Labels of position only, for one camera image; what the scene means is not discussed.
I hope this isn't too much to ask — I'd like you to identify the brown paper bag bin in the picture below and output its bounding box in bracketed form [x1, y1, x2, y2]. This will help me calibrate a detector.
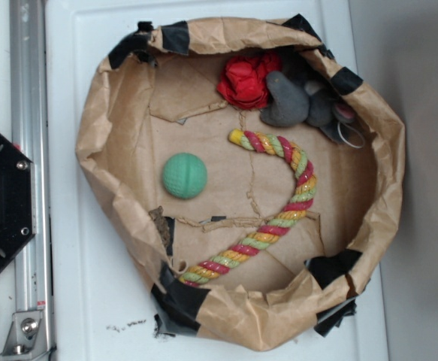
[76, 15, 405, 351]

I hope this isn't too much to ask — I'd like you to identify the green textured ball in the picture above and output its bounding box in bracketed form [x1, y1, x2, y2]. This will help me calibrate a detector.
[162, 153, 208, 199]

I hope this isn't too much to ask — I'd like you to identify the red crumpled paper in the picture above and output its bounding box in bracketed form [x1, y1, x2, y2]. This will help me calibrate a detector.
[216, 52, 282, 110]

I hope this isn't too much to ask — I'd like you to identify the grey plush mouse toy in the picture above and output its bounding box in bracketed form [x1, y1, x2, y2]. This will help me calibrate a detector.
[304, 80, 365, 149]

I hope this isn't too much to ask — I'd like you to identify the white tray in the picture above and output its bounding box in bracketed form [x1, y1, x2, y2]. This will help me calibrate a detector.
[45, 1, 388, 360]

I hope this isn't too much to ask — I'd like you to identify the multicoloured twisted rope toy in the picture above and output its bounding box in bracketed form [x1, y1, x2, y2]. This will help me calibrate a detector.
[178, 129, 317, 287]

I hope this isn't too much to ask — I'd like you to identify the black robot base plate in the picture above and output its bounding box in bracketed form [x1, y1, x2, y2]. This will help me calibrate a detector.
[0, 133, 35, 273]

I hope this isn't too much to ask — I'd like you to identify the aluminium extrusion rail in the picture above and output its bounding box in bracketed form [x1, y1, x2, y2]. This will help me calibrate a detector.
[10, 1, 56, 360]

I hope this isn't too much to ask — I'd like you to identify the metal corner bracket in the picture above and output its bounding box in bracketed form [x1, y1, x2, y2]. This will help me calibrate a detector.
[0, 310, 47, 360]

